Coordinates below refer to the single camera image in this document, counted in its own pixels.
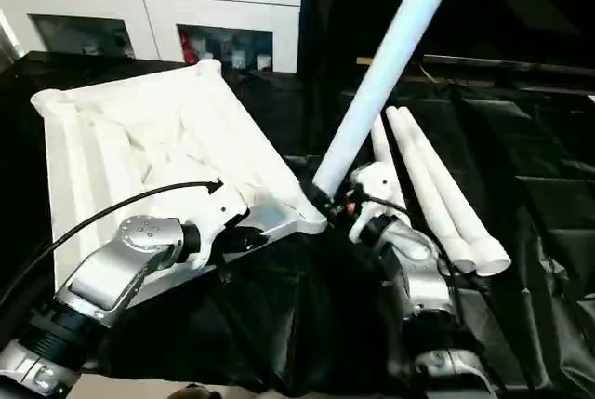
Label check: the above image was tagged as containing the white plastic table leg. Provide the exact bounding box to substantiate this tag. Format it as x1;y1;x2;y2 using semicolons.
370;114;408;177
384;105;480;274
311;0;469;198
394;105;513;278

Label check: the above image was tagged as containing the white plastic table top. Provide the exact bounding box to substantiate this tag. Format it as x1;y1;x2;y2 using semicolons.
29;58;330;314

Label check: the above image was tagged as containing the black mat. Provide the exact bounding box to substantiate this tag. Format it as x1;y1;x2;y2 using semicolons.
0;49;595;399

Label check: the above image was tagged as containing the long dark bar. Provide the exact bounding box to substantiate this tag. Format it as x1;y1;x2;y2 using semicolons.
417;53;595;73

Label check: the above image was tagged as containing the white cabinet with glass doors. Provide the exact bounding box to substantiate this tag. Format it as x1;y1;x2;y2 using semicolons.
0;0;307;75

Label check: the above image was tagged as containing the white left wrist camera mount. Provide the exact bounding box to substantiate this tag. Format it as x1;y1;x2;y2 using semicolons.
184;179;255;273

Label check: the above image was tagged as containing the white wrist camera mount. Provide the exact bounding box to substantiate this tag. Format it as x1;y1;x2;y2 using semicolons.
184;179;255;273
347;161;406;246

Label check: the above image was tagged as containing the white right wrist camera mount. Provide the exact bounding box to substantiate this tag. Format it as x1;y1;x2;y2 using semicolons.
347;161;406;246

